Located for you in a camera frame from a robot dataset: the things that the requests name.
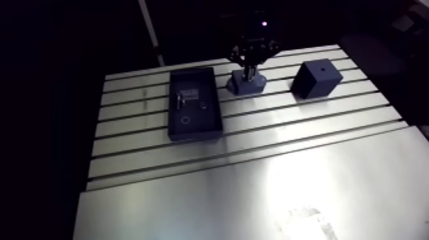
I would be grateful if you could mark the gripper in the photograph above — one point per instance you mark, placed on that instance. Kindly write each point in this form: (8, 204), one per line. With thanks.
(256, 37)

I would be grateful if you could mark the dark blue-grey housing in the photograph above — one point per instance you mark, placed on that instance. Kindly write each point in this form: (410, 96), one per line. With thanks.
(248, 87)

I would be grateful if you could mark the dark blue-grey block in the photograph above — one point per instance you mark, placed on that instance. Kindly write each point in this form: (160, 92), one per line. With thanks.
(315, 80)

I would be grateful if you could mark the steel bolt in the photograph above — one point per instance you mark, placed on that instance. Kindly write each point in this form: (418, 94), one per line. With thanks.
(179, 100)

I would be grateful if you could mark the dark blue-grey tray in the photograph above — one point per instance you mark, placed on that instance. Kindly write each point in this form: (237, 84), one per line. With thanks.
(197, 129)

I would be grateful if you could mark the pale post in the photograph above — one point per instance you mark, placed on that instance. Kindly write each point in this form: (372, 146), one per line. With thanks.
(150, 30)

